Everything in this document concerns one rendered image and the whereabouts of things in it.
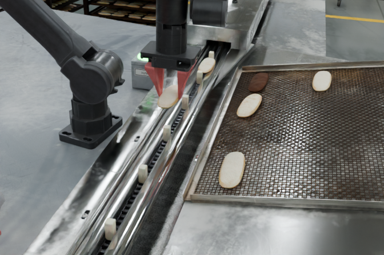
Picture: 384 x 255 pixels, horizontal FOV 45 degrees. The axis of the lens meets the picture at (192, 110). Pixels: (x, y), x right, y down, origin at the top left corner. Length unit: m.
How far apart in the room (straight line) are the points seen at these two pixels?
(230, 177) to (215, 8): 0.29
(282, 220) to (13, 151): 0.55
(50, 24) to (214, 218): 0.47
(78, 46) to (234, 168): 0.38
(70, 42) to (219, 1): 0.29
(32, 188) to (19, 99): 0.36
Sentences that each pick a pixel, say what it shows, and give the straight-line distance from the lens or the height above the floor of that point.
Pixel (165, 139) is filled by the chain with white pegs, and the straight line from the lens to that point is 0.91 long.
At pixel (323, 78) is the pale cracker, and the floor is 0.93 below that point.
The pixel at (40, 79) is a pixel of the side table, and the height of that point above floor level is 0.82.
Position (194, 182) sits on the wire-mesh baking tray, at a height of 0.89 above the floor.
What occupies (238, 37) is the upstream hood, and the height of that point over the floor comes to 0.90.
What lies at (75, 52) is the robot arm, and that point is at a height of 1.01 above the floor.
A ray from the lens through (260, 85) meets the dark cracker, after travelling 1.00.
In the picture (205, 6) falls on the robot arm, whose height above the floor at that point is 1.11.
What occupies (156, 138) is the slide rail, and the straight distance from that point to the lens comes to 0.90.
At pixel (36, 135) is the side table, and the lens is 1.00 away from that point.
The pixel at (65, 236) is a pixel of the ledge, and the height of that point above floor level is 0.86.
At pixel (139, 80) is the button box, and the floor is 0.84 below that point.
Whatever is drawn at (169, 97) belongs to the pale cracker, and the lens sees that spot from 0.88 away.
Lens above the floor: 1.33
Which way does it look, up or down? 28 degrees down
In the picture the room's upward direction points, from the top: 2 degrees clockwise
